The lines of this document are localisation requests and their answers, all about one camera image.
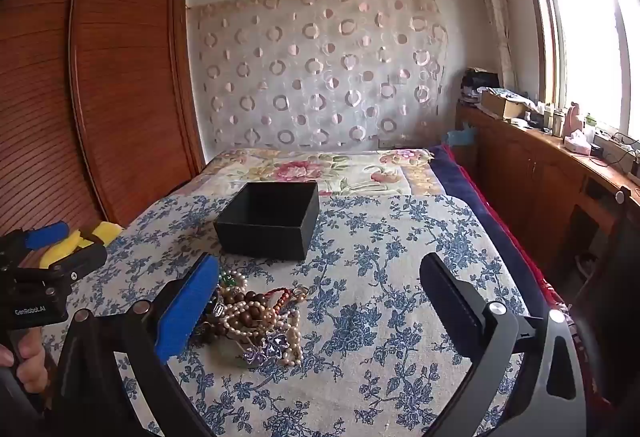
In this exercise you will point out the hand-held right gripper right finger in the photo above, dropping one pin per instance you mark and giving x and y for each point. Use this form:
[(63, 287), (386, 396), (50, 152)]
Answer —
[(452, 312)]

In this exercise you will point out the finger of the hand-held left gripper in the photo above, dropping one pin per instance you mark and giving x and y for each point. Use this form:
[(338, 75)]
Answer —
[(82, 259), (47, 234)]

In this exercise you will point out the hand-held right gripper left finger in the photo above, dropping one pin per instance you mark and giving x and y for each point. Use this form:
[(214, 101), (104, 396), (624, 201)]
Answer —
[(184, 314)]

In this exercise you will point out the black box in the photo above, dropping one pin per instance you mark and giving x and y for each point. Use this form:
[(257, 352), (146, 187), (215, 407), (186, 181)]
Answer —
[(280, 227)]

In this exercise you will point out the person's left hand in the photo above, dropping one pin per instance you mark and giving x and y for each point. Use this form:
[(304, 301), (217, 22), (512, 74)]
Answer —
[(30, 369)]

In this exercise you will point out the yellow cloth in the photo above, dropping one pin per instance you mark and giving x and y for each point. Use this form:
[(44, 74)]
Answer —
[(107, 232)]

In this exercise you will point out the blue floral cloth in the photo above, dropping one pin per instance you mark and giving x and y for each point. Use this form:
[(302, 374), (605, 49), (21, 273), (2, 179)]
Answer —
[(380, 317)]

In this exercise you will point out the purple crystal ornament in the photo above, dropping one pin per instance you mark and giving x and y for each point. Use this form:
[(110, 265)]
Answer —
[(265, 349)]

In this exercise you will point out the navy blanket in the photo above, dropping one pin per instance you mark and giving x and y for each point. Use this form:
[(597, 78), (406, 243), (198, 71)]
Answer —
[(465, 182)]

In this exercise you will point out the wooden wardrobe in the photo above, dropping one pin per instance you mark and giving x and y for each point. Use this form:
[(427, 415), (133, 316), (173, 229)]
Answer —
[(100, 92)]

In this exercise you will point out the wooden side cabinet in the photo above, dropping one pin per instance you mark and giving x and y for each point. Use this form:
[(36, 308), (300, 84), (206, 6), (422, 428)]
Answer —
[(525, 177)]

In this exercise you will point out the teal plastic bag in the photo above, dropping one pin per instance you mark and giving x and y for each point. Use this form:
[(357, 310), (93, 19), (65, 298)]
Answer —
[(457, 137)]

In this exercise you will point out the pink floral bedspread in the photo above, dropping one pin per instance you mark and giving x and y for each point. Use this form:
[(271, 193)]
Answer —
[(310, 167)]

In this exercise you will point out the tissue pack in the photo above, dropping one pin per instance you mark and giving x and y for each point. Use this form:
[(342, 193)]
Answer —
[(577, 143)]

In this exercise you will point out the cardboard box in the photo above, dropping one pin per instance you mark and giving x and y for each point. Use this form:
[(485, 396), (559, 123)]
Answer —
[(502, 104)]

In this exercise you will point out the pink figurine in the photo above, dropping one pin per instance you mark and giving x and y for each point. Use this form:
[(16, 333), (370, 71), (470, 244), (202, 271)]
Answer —
[(574, 119)]

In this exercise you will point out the pile of dark clothes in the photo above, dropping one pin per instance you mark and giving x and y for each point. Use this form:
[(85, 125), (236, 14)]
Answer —
[(477, 82)]

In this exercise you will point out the circle patterned sheer curtain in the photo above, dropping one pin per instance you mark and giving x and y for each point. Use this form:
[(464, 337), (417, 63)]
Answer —
[(320, 72)]

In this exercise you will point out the white window curtain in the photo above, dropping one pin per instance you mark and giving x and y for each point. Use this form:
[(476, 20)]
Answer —
[(492, 7)]

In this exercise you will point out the wooden framed window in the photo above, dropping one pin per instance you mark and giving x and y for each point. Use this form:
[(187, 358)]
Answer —
[(585, 27)]

